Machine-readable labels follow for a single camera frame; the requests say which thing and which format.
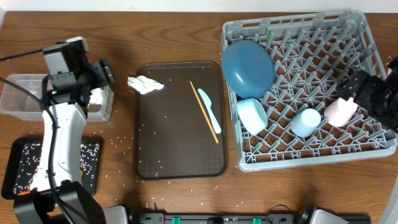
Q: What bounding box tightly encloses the crumpled white paper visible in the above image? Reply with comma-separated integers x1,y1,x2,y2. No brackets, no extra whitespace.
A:
127,75,164,95

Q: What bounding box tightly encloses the wooden chopstick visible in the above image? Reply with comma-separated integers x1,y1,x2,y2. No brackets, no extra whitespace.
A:
189,80,219,144

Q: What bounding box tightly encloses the dark blue plate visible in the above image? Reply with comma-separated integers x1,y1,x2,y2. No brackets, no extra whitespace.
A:
221,40,275,99

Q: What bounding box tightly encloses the light blue rice bowl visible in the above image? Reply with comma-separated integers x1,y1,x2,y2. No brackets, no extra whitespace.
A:
237,98,268,135

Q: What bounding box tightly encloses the orange carrot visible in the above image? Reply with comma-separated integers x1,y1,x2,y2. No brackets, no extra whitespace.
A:
18,190,30,196

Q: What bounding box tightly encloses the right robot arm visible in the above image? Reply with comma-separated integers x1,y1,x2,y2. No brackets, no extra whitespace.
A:
336,56,397,134

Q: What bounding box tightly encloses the light blue plastic knife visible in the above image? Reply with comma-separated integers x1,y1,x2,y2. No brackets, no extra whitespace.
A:
198,88,221,134

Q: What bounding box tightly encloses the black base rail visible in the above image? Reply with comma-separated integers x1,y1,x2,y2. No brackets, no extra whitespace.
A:
133,212,373,224

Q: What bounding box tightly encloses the brown serving tray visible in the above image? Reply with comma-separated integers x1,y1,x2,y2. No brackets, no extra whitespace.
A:
134,61,228,180

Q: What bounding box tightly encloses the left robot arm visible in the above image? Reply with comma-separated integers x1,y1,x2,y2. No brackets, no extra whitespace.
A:
14,59,128,223

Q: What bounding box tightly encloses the white rice pile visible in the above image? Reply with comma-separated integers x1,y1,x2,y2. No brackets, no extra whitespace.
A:
30,168,46,191

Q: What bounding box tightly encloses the grey plastic dishwasher rack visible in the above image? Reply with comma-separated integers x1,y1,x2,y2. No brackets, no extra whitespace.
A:
220,11,397,172

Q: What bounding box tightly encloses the foil wrapper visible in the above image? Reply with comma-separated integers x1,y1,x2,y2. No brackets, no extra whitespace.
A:
89,88,105,105

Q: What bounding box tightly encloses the clear plastic bin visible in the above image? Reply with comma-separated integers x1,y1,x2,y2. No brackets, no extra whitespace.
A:
1,74,114,122

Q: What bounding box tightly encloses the light blue plastic cup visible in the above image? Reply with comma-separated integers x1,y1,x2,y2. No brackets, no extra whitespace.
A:
291,108,321,138

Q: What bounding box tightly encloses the pink plastic cup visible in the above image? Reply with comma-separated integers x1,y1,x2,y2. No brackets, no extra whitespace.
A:
324,98,358,127

